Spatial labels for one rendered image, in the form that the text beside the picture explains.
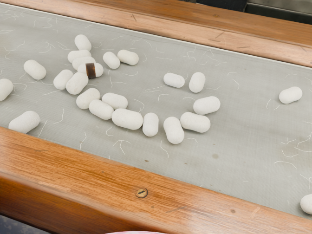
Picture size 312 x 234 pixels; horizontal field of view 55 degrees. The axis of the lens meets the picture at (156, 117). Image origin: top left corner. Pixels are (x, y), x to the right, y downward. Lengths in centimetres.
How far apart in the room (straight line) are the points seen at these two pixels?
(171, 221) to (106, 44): 34
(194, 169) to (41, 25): 40
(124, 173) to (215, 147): 12
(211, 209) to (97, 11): 44
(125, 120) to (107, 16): 29
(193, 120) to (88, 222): 16
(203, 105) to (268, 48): 21
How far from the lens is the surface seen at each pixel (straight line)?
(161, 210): 27
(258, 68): 51
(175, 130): 34
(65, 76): 43
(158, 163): 33
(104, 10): 60
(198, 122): 36
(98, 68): 44
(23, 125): 37
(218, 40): 54
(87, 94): 39
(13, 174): 31
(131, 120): 35
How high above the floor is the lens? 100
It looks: 43 degrees down
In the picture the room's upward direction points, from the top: 4 degrees clockwise
